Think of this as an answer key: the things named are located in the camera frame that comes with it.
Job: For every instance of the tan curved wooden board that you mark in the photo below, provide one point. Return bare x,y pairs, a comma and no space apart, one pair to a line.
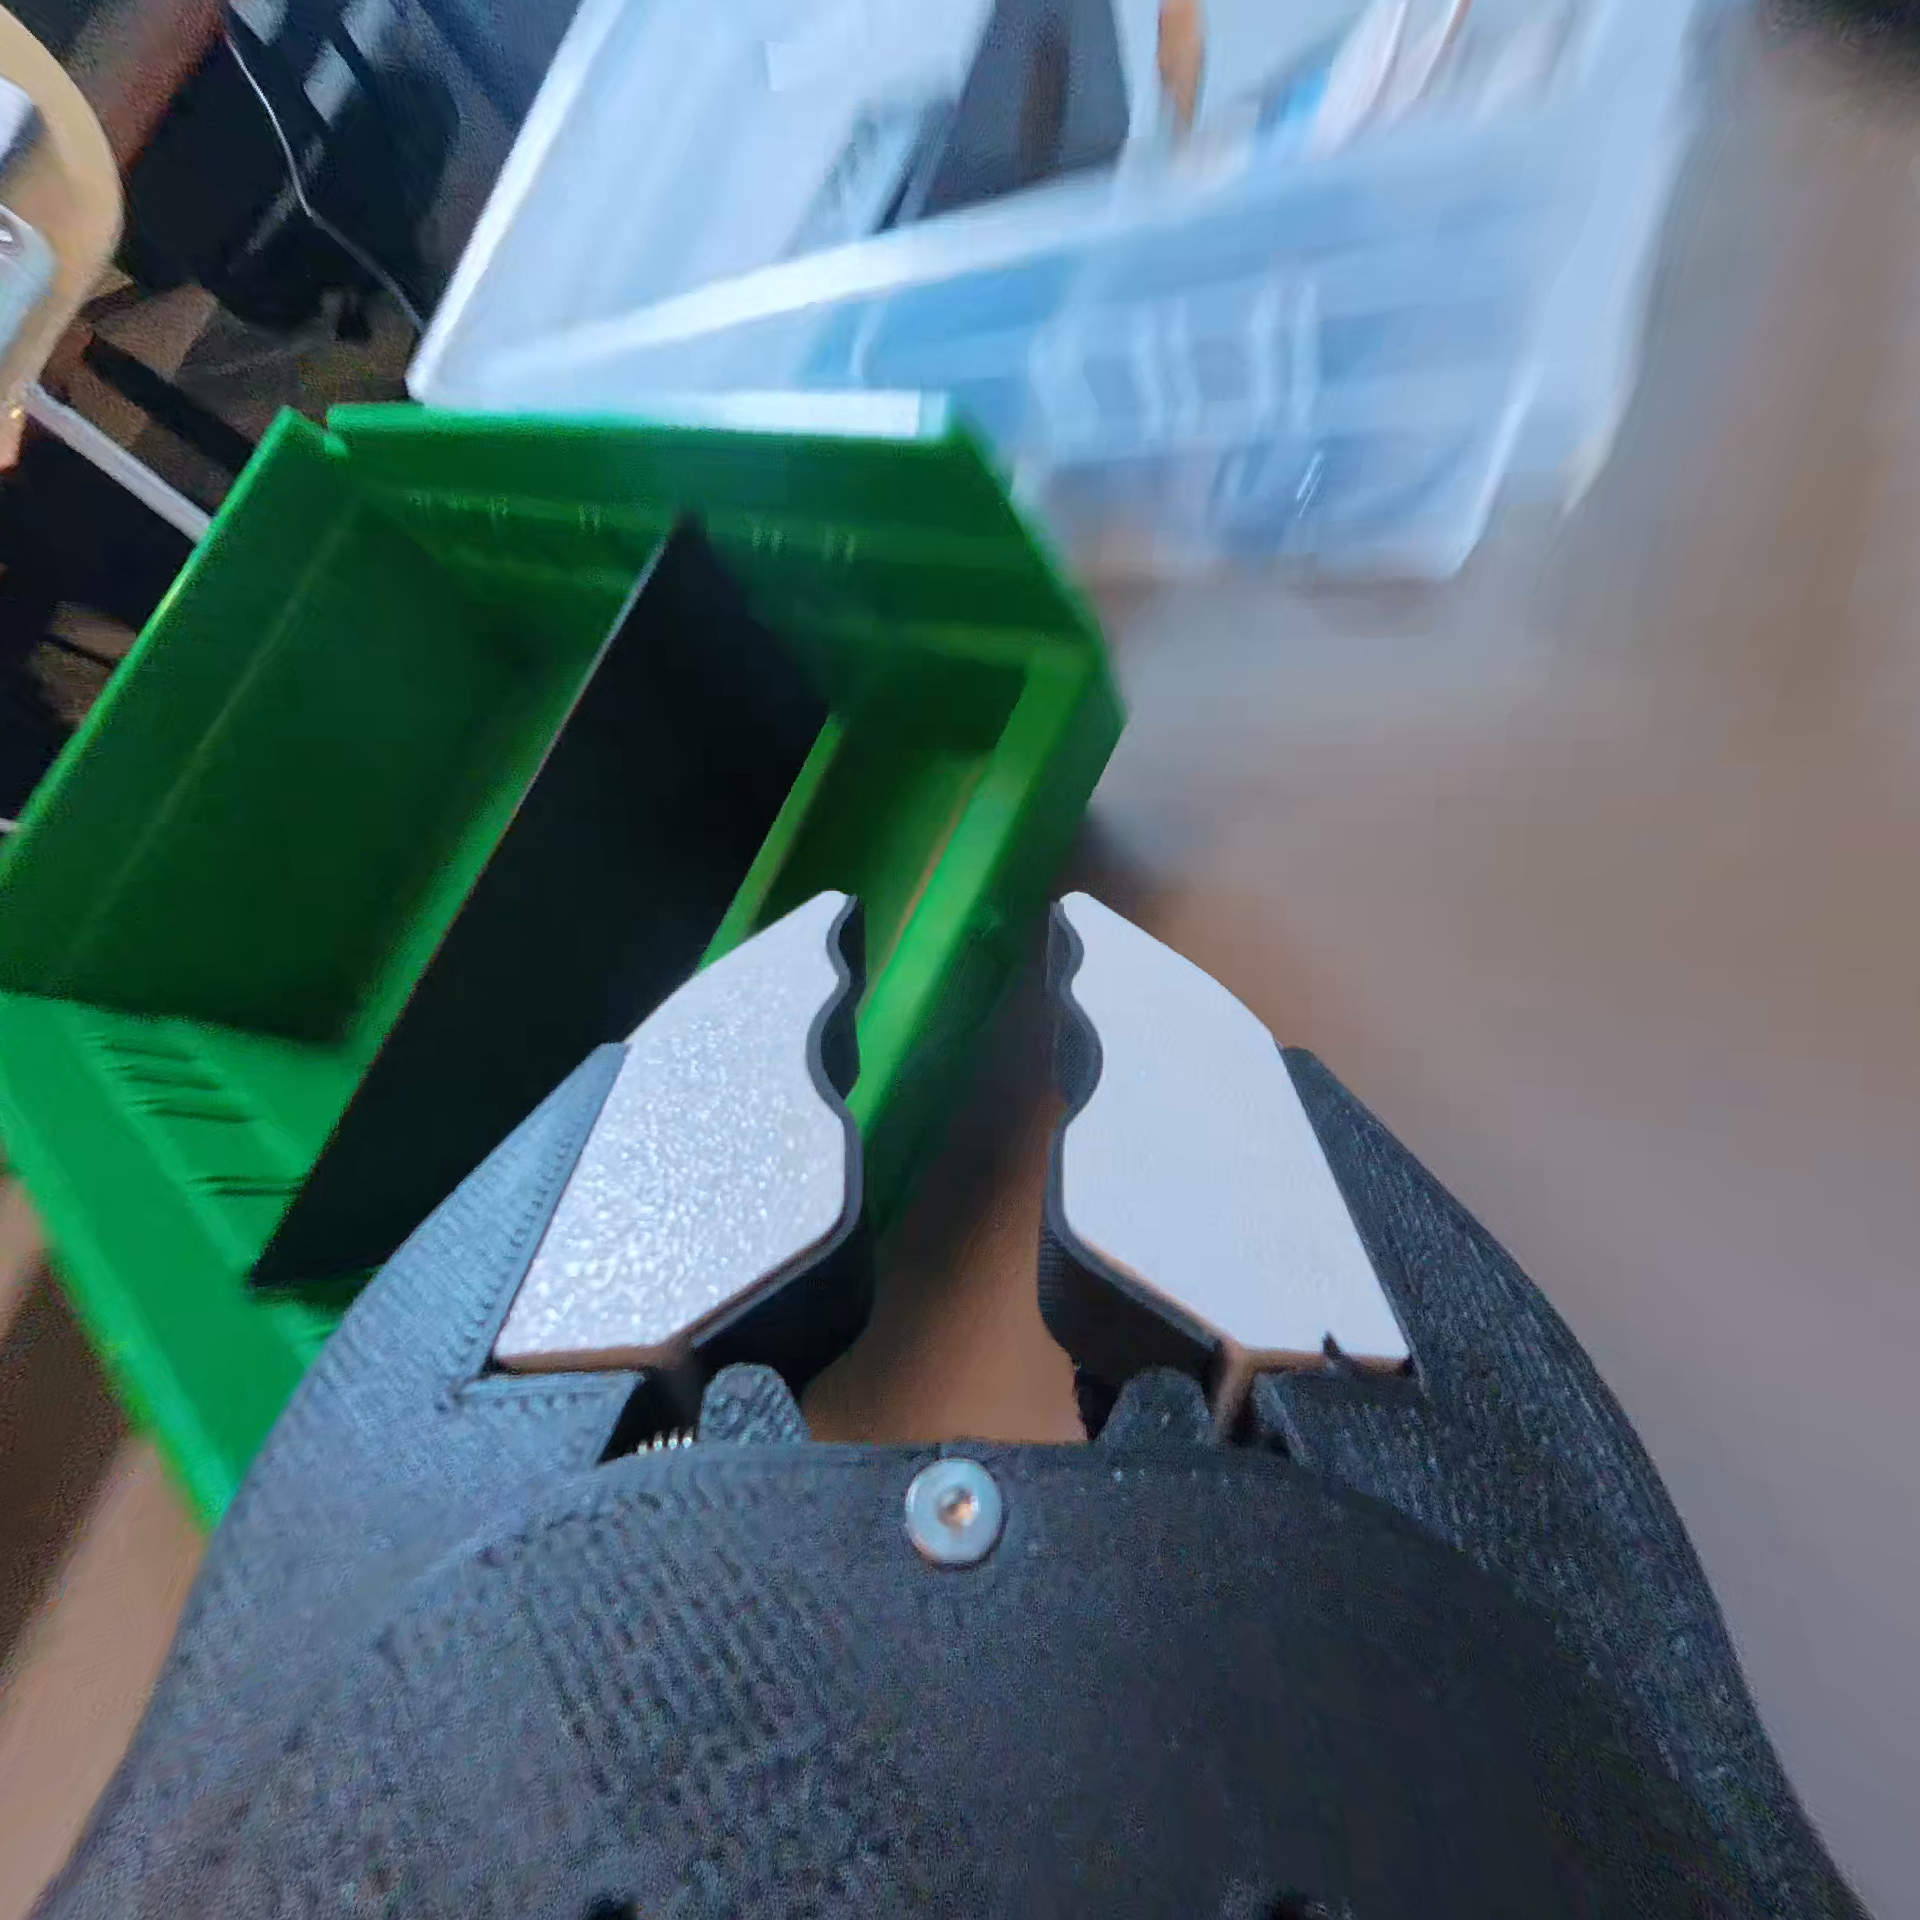
83,195

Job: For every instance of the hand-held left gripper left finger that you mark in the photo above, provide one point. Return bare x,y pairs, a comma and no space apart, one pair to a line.
690,1156

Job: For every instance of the green plastic storage bin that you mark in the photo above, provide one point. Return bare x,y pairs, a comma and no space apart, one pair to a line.
225,780

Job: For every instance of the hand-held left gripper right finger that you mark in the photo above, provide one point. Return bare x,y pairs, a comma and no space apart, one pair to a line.
1200,1172

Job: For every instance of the black bin divider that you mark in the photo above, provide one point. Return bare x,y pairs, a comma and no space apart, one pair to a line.
600,901

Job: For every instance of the clear plastic storage box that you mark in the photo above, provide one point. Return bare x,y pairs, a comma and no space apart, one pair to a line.
1200,375

